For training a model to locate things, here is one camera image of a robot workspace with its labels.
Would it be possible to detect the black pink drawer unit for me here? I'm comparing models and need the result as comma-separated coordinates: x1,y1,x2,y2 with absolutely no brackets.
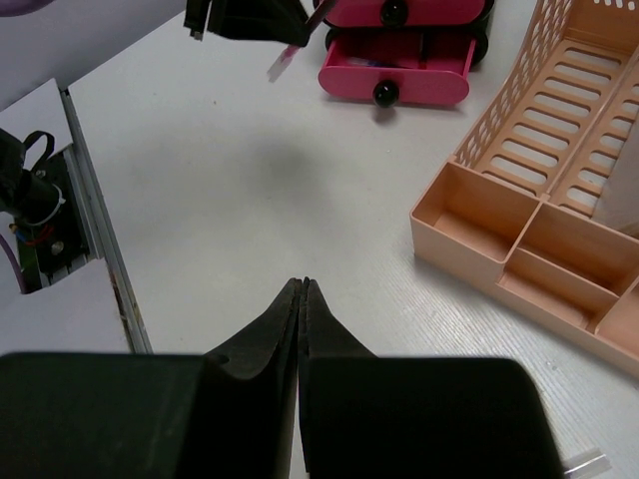
318,0,494,108

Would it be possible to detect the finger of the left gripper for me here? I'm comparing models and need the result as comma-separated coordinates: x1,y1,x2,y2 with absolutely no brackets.
184,0,311,47

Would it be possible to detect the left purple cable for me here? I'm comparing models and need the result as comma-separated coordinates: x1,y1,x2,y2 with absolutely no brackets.
0,234,29,295

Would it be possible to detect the red gel pen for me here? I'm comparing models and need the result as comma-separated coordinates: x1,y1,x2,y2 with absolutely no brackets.
267,0,336,83
419,32,429,69

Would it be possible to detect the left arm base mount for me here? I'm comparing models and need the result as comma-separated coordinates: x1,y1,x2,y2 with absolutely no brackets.
1,130,91,294

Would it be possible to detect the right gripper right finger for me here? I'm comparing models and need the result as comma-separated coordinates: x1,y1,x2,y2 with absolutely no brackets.
298,279,563,478

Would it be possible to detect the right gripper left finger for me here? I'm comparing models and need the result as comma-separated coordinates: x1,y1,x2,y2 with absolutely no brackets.
1,279,303,478

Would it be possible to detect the orange plastic file organizer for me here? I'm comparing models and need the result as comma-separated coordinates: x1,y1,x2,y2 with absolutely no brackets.
410,1,638,374

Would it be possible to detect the blue gel pen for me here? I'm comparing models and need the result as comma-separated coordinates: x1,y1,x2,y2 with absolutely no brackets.
347,57,384,68

